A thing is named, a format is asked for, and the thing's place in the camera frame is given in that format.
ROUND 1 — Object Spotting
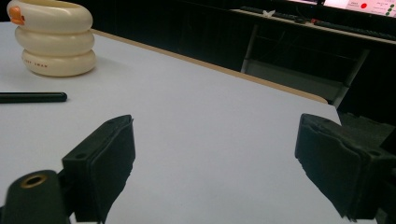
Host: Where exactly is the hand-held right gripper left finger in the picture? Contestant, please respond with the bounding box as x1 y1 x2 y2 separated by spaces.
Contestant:
61 114 136 224

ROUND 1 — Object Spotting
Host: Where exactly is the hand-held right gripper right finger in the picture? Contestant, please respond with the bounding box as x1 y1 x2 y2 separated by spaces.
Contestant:
294 113 396 222

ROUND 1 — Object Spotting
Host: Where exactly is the black pen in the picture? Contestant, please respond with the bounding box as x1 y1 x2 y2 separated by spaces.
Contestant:
0 91 68 105

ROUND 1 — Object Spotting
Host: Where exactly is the cream ringed duck pen holder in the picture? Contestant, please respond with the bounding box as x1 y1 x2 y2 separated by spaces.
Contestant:
7 0 98 77

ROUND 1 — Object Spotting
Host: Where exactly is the black keyboard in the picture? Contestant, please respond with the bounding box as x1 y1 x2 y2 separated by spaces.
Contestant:
312 19 396 41
240 5 307 24

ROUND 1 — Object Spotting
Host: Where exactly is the computer monitor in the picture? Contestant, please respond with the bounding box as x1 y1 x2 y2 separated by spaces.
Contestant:
288 0 396 19

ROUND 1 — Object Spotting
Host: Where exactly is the metal frame desk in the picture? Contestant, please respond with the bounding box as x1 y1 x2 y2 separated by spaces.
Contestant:
230 8 396 109

